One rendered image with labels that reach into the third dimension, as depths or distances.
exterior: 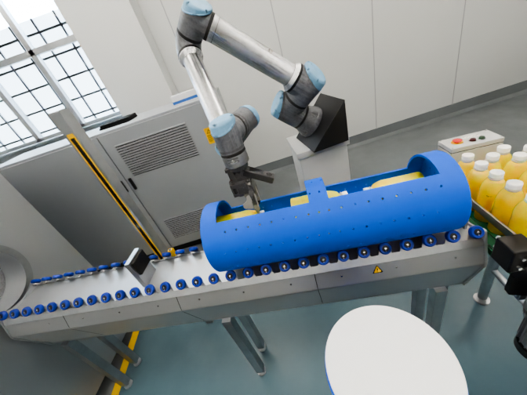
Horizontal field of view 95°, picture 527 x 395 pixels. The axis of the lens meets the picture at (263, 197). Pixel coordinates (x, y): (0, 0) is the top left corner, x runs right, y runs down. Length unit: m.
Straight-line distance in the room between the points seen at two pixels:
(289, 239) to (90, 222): 2.46
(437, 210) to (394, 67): 3.28
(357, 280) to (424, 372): 0.42
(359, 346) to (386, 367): 0.07
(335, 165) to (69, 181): 2.33
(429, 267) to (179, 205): 2.17
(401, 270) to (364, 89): 3.12
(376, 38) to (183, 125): 2.68
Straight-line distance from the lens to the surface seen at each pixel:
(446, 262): 1.12
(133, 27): 3.27
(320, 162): 1.54
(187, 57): 1.30
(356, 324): 0.75
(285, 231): 0.82
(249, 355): 1.65
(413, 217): 0.89
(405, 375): 0.71
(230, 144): 0.81
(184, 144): 2.31
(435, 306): 1.41
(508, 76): 5.23
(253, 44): 1.31
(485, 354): 1.96
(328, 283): 1.04
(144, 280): 1.29
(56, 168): 2.82
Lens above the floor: 1.70
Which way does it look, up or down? 32 degrees down
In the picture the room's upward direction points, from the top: 19 degrees counter-clockwise
